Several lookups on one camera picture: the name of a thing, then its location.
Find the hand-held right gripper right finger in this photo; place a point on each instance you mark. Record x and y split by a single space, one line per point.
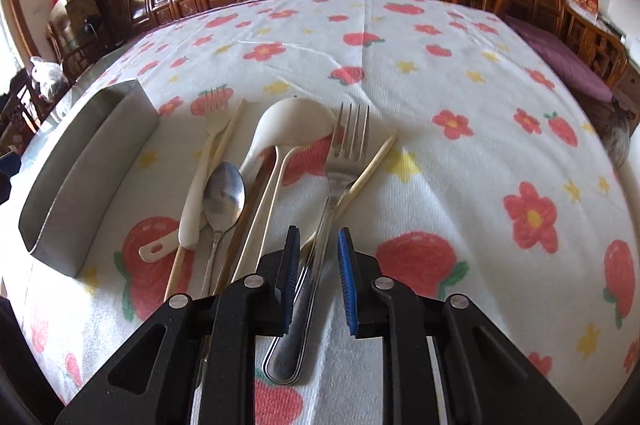
347 285

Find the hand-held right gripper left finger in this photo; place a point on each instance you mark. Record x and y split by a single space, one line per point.
292 275

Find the small white spoon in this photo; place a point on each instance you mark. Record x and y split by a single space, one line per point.
268 215

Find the dark wooden chopstick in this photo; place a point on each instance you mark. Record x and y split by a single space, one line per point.
252 200

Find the metal spoon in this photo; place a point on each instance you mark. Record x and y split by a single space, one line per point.
224 197

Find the bamboo chopstick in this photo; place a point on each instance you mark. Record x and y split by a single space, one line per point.
375 160
230 140

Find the large white ladle spoon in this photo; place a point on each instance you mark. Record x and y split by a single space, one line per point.
300 117

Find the rectangular metal tray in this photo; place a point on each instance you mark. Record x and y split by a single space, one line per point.
55 185

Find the strawberry flower printed blanket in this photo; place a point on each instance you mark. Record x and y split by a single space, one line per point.
450 70

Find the grey fluffy thing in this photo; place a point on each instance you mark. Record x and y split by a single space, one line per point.
615 145

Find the purple armchair cushion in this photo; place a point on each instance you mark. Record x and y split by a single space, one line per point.
555 50

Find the white plastic bag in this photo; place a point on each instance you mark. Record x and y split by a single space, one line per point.
47 77

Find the small wooden cabinet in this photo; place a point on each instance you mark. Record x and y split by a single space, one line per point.
627 95

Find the red calendar card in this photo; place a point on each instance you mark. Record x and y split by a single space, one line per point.
581 0

